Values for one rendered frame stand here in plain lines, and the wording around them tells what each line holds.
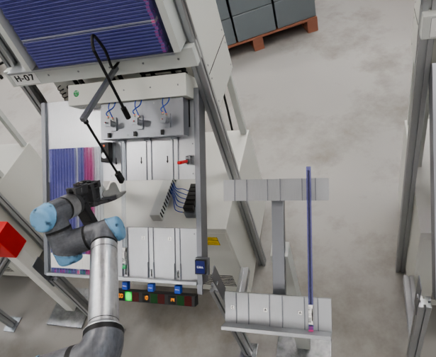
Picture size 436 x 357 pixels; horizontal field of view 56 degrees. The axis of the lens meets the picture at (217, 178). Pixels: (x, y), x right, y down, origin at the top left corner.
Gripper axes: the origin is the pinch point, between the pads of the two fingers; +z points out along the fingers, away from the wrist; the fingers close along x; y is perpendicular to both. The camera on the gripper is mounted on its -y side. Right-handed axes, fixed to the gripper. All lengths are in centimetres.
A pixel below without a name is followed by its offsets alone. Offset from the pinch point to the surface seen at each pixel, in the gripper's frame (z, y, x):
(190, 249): 5.4, -23.3, -27.1
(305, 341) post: 42, -82, -62
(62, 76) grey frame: 8.4, 42.7, 17.2
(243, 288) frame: 40, -57, -35
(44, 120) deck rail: 16.6, 27.1, 36.3
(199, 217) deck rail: 7.0, -11.5, -31.4
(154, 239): 6.2, -20.1, -12.4
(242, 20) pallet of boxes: 259, 87, 9
